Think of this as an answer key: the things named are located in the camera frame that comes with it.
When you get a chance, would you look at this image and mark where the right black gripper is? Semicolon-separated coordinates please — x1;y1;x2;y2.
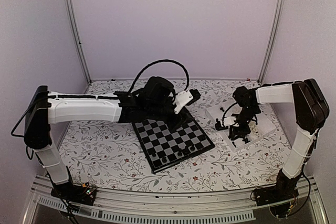
230;106;259;141

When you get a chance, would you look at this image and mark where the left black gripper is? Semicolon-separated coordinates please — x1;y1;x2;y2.
146;97;195;132

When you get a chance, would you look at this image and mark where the white plastic compartment tray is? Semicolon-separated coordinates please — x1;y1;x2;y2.
206;101;276;152

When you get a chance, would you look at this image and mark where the black and grey chessboard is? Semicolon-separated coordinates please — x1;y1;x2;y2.
132;120;215;174

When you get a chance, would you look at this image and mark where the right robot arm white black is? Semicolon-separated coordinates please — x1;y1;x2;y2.
229;78;330;201

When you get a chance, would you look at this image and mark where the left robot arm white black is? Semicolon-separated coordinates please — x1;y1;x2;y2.
20;77;200;200

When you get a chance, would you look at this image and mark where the floral patterned tablecloth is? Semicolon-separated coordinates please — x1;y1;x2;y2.
59;80;290;193

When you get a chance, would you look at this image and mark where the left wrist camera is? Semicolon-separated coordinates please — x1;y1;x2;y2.
173;89;201;114

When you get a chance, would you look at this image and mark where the right aluminium frame post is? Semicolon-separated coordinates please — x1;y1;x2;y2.
257;0;285;84

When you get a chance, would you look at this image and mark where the aluminium frame post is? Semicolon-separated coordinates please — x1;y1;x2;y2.
257;0;285;84
65;0;92;83

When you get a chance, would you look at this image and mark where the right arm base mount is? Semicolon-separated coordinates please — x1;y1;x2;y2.
250;186;299;219

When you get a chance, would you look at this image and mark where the front aluminium rail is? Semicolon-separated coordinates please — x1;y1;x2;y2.
25;174;329;224

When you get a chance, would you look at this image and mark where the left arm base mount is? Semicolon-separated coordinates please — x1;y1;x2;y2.
51;182;97;206

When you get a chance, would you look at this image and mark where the left aluminium frame post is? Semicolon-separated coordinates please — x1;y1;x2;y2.
65;0;92;83

